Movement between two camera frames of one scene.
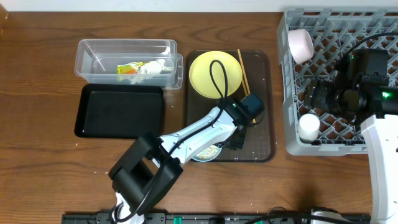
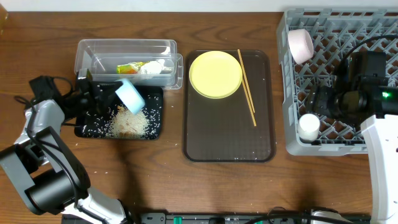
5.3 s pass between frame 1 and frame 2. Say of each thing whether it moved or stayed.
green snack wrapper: stayed
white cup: stayed
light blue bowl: moved
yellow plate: stayed
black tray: stayed
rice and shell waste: moved
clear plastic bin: stayed
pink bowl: stayed
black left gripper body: moved
